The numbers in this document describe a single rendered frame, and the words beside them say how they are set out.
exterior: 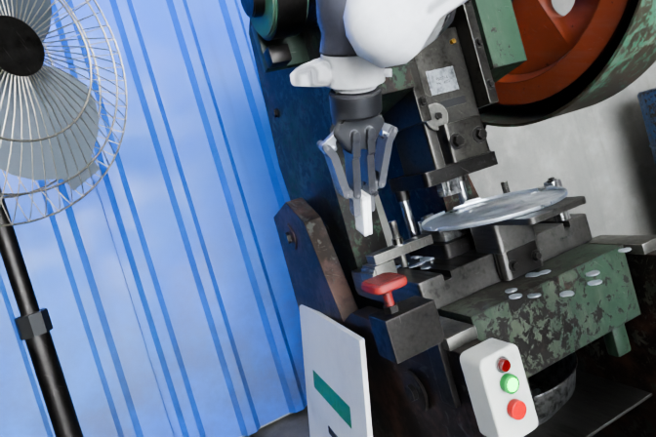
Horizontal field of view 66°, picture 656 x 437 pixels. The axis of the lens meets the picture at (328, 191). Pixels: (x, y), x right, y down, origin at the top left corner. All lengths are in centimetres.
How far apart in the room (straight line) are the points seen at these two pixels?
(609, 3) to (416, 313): 76
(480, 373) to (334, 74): 47
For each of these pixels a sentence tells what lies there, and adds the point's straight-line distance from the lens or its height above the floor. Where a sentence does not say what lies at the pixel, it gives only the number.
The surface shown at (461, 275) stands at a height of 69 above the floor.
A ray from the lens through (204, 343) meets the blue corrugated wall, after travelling 215.
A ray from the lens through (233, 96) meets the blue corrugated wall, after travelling 219.
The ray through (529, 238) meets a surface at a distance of 107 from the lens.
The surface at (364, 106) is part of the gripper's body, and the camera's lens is 70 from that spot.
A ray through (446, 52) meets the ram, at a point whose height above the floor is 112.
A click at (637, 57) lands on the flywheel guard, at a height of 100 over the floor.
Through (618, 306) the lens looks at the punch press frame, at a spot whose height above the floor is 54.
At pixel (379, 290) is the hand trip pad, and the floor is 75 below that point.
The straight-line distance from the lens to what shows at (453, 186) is 115.
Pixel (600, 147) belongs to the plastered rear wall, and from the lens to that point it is 336.
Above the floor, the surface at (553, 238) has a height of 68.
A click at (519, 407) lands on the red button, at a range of 84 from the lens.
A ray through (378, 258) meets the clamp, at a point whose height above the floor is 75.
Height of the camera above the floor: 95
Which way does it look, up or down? 2 degrees down
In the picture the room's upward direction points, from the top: 16 degrees counter-clockwise
